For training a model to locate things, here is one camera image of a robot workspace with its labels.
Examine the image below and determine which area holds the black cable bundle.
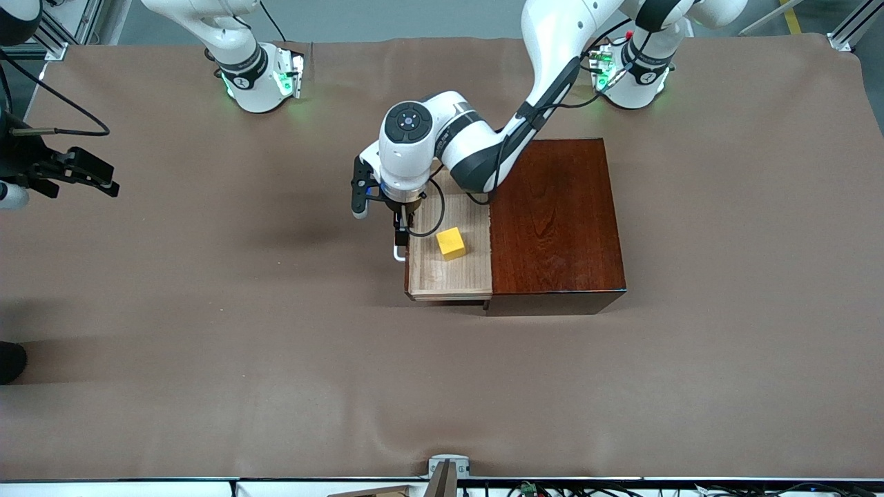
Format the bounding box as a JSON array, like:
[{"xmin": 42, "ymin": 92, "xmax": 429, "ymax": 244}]
[{"xmin": 459, "ymin": 480, "xmax": 884, "ymax": 497}]

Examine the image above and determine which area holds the taupe table cover cloth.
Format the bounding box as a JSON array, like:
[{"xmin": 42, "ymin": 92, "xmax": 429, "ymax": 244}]
[{"xmin": 0, "ymin": 35, "xmax": 884, "ymax": 481}]

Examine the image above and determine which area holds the yellow cube block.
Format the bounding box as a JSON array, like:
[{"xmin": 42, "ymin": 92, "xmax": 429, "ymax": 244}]
[{"xmin": 436, "ymin": 227, "xmax": 467, "ymax": 261}]

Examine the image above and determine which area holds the wooden drawer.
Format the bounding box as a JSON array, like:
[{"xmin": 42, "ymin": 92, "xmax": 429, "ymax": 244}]
[{"xmin": 403, "ymin": 169, "xmax": 494, "ymax": 302}]

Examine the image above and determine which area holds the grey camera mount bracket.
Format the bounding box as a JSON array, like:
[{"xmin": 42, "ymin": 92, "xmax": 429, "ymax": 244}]
[{"xmin": 425, "ymin": 454, "xmax": 472, "ymax": 497}]

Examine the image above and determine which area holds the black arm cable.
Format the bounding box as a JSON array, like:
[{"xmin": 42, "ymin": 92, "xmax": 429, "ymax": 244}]
[
  {"xmin": 0, "ymin": 48, "xmax": 111, "ymax": 137},
  {"xmin": 407, "ymin": 21, "xmax": 636, "ymax": 239}
]

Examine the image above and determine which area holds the aluminium frame profile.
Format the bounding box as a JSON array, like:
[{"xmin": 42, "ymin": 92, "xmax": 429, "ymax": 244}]
[
  {"xmin": 0, "ymin": 0, "xmax": 104, "ymax": 61},
  {"xmin": 827, "ymin": 0, "xmax": 884, "ymax": 53}
]

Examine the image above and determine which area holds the brown cardboard piece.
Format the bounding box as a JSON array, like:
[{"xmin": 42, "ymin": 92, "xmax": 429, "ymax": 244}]
[{"xmin": 328, "ymin": 485, "xmax": 415, "ymax": 497}]

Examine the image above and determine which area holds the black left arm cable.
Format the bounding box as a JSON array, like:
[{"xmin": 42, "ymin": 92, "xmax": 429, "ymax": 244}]
[{"xmin": 407, "ymin": 21, "xmax": 636, "ymax": 239}]

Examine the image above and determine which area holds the black rounded object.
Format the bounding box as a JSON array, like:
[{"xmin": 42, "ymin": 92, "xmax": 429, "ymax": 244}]
[{"xmin": 0, "ymin": 341, "xmax": 28, "ymax": 385}]

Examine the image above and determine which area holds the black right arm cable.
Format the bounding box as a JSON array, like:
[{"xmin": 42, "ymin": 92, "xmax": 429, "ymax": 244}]
[{"xmin": 0, "ymin": 48, "xmax": 111, "ymax": 137}]

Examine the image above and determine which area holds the dark wooden cabinet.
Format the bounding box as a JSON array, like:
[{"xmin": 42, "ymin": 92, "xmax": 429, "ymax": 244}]
[{"xmin": 486, "ymin": 137, "xmax": 628, "ymax": 318}]

